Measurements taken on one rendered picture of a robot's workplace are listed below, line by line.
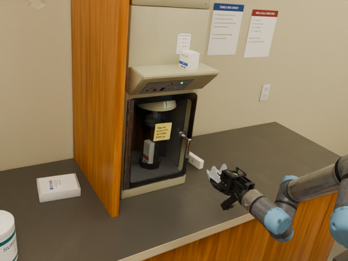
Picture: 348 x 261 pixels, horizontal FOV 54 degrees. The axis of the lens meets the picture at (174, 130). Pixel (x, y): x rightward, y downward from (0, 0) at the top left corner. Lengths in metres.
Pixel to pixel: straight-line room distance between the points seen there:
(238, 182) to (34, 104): 0.95
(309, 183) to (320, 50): 1.68
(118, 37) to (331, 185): 0.74
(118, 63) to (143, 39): 0.17
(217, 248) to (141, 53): 0.88
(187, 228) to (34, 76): 0.90
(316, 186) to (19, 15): 1.23
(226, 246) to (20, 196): 0.90
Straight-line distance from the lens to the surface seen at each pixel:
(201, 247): 1.49
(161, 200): 1.48
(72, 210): 1.43
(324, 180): 1.05
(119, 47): 1.09
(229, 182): 1.20
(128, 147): 1.33
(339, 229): 0.86
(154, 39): 1.24
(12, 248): 1.21
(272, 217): 1.10
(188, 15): 1.30
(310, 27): 2.52
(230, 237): 1.58
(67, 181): 1.52
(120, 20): 1.07
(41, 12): 1.54
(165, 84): 1.22
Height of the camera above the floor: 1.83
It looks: 25 degrees down
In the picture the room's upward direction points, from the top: 7 degrees clockwise
